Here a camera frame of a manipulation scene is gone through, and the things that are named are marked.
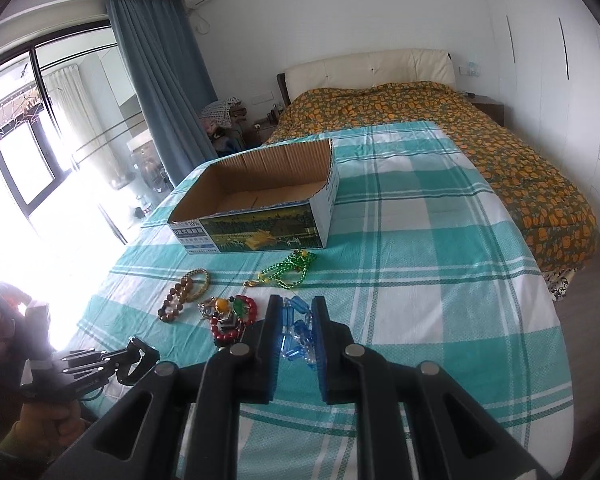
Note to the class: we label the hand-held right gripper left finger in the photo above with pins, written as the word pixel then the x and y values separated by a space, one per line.
pixel 275 322

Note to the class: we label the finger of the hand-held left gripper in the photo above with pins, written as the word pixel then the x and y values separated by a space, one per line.
pixel 130 352
pixel 105 372

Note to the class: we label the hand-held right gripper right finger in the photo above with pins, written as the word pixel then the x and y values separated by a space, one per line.
pixel 319 325

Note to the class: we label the printed cardboard box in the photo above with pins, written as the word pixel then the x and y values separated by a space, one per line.
pixel 260 195

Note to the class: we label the person's left forearm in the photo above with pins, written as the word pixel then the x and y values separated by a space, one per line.
pixel 7 440

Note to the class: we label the person's left hand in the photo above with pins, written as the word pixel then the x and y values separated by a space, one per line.
pixel 50 422

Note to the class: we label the teal checked cloth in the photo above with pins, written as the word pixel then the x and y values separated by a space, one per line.
pixel 405 240

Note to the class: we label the dark bag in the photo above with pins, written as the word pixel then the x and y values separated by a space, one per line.
pixel 227 145

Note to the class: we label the brown nightstand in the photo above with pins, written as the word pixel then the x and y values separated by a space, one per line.
pixel 260 132
pixel 490 107

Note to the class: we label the pile of clothes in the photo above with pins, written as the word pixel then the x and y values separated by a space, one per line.
pixel 220 112

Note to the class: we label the black and white patterned fabric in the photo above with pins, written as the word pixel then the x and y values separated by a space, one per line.
pixel 560 282

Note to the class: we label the bed with orange floral cover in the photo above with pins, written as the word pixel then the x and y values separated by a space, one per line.
pixel 505 160

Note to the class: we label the blue curtain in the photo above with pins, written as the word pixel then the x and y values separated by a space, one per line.
pixel 165 90

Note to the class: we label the cream padded headboard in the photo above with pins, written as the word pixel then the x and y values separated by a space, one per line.
pixel 370 67

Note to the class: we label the black framed window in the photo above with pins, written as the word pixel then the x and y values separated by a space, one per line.
pixel 35 90

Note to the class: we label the white wardrobe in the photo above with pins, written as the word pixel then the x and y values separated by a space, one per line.
pixel 555 85

